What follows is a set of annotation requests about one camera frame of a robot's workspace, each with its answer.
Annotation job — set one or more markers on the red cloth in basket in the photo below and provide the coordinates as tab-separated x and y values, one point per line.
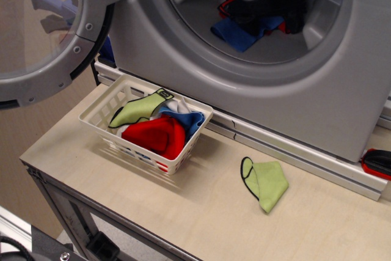
164	136

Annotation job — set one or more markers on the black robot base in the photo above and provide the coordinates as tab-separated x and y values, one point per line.
17	244

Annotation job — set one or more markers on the green cloth on table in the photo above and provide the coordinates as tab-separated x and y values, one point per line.
265	181

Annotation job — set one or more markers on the grey toy washing machine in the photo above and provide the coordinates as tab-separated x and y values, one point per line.
324	87

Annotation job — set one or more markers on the black bracket under table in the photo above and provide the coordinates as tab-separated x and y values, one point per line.
103	248

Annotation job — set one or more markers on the blue cloth in basket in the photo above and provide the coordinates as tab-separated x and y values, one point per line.
191	121

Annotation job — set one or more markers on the grey metal table frame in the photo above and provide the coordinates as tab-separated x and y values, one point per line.
75	212

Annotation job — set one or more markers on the red cloth with black trim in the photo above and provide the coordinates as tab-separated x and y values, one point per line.
227	2

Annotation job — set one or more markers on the green cloth in basket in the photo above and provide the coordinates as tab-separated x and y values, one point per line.
139	110

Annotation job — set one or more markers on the grey round washer door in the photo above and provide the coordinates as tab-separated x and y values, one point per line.
41	55

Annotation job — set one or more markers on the blue clamp behind door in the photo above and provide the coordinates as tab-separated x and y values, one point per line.
64	9

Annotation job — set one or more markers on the white plastic laundry basket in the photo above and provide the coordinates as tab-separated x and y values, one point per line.
98	115

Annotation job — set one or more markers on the blue cloth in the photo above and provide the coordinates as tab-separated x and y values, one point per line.
240	40
191	121

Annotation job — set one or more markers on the white cloth in basket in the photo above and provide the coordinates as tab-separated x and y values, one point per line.
178	106

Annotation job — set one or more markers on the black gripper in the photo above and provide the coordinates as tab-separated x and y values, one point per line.
294	12

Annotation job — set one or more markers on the white aluminium base rail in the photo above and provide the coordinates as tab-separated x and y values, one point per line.
345	173

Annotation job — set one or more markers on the red and black tool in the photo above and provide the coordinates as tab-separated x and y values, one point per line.
377	162

